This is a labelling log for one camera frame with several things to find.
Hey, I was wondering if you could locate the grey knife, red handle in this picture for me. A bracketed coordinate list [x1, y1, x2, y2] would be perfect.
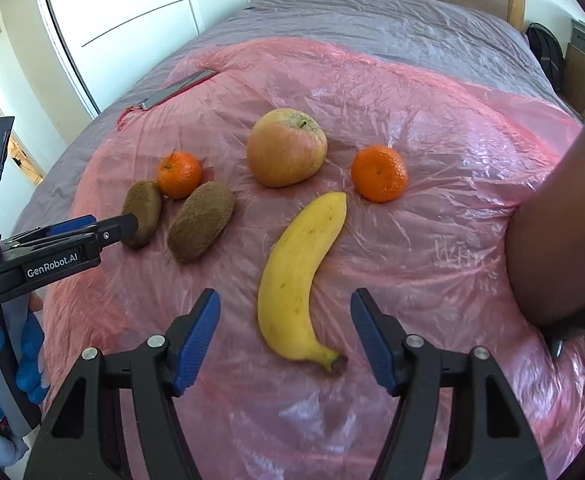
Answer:
[140, 70, 217, 111]

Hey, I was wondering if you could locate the red lanyard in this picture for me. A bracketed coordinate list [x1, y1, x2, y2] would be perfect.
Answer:
[117, 106, 146, 131]

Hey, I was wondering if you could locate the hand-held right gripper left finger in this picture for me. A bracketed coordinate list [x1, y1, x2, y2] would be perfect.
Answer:
[22, 288, 222, 480]

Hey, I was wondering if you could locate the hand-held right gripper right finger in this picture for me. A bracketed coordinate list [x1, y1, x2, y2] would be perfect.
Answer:
[350, 287, 548, 480]

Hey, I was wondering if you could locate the black and steel kettle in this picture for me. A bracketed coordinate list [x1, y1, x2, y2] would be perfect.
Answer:
[505, 105, 585, 406]

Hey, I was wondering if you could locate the person's left hand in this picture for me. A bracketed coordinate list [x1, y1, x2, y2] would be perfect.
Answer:
[0, 305, 48, 426]

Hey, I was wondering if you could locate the wooden dresser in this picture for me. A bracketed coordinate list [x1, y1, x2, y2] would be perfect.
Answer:
[563, 42, 585, 116]

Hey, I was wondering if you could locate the banana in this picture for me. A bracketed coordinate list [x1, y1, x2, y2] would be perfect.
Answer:
[257, 191, 348, 373]

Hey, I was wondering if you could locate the apple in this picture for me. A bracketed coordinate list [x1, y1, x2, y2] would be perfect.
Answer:
[246, 108, 328, 188]

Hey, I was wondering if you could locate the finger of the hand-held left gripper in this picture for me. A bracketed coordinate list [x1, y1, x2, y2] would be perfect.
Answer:
[10, 214, 98, 242]
[1, 211, 140, 256]

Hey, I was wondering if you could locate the pink plastic sheet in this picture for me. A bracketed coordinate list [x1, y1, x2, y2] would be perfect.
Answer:
[37, 37, 585, 480]

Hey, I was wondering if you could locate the tangerine with stem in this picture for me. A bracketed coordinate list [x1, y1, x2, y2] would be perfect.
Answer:
[157, 151, 204, 200]

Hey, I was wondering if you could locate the white wardrobe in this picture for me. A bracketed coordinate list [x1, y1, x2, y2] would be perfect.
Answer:
[30, 0, 260, 116]

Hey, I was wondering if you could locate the black backpack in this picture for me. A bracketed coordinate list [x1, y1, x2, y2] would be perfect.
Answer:
[525, 22, 567, 93]

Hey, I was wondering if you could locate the kiwi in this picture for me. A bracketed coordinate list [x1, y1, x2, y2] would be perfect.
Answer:
[122, 180, 163, 248]
[168, 181, 236, 265]

